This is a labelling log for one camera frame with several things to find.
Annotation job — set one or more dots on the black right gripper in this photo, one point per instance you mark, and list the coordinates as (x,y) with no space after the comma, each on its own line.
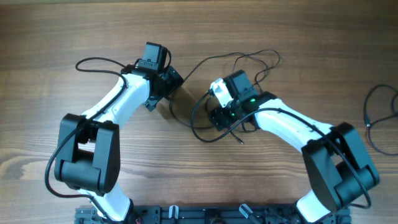
(219,115)

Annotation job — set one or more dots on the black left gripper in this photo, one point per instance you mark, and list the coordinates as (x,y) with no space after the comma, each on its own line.
(173,80)

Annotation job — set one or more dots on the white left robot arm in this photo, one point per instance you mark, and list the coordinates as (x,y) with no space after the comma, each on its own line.
(87,158)

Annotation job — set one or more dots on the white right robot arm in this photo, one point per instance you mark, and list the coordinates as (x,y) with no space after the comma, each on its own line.
(339,168)

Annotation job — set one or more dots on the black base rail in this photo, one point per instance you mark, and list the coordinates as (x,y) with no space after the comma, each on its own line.
(268,214)

